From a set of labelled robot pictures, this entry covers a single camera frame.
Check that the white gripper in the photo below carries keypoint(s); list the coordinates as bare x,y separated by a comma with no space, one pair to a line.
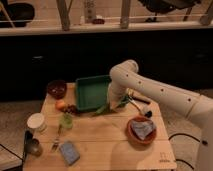
113,102

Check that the orange fruit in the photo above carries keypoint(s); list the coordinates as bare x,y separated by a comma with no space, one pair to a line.
60,105

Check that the blue sponge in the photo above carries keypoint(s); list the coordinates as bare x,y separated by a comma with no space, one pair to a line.
69,153

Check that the black marker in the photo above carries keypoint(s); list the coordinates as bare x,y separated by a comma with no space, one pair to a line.
141,100

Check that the black office chair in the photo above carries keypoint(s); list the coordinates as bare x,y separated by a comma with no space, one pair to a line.
166,6

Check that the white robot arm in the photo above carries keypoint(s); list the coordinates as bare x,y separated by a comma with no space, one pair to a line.
196,107

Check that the green plastic tray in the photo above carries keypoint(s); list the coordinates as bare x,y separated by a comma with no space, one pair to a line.
91,92

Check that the small green cup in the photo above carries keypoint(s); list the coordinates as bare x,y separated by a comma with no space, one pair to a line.
66,121

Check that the orange clay plate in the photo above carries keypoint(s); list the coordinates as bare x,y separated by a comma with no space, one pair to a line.
133,137

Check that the black chair left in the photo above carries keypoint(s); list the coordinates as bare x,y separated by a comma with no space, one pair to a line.
20,14

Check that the wooden table leg post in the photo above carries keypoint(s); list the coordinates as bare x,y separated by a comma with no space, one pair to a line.
63,13

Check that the white cup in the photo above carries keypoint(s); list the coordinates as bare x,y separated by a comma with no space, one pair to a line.
36,122

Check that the wooden post right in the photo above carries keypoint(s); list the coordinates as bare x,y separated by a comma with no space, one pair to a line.
125,12

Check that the metal fork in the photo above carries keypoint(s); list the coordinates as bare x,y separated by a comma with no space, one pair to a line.
57,139

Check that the dark metal cup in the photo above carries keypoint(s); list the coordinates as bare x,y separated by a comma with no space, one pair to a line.
34,147

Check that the grey blue cloth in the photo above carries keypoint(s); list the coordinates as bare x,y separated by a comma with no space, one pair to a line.
142,128

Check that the dark red bowl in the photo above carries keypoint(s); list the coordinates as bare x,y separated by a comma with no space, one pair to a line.
57,89

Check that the dark grape bunch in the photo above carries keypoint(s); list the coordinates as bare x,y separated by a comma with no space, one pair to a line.
71,109

